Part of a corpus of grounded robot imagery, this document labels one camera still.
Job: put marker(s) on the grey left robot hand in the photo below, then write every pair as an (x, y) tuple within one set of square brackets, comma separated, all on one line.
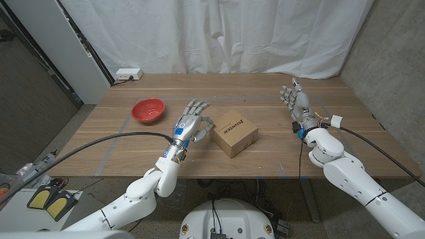
[(187, 127)]

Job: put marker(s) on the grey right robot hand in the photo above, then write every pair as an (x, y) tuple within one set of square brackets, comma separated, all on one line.
[(302, 104)]

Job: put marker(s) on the brown cardboard package box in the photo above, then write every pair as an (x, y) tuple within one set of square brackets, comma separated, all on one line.
[(237, 137)]

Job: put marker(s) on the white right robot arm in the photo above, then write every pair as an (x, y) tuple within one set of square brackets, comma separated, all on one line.
[(352, 176)]

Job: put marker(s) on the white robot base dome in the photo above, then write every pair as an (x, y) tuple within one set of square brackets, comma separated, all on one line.
[(227, 219)]

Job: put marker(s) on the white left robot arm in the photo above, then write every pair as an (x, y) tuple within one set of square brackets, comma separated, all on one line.
[(139, 196)]

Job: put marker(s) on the red bowl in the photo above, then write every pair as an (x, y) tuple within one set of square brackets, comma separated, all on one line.
[(147, 111)]

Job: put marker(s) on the white power strip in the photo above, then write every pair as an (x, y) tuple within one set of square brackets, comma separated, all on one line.
[(127, 73)]

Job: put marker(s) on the white curtain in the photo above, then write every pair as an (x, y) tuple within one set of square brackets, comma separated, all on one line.
[(216, 33)]

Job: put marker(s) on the grey power adapter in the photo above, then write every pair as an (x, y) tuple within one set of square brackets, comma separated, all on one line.
[(283, 227)]

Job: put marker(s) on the white cabinet panel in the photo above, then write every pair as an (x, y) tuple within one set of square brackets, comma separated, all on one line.
[(63, 49)]

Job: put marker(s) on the yellow black foot pedal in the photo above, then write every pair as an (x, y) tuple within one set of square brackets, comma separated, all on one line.
[(40, 198), (59, 206)]

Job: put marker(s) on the clear plastic clutter pile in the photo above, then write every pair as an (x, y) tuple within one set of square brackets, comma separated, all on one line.
[(36, 167)]

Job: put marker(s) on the clear plastic storage bin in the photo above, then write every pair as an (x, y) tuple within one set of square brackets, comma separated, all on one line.
[(6, 192)]

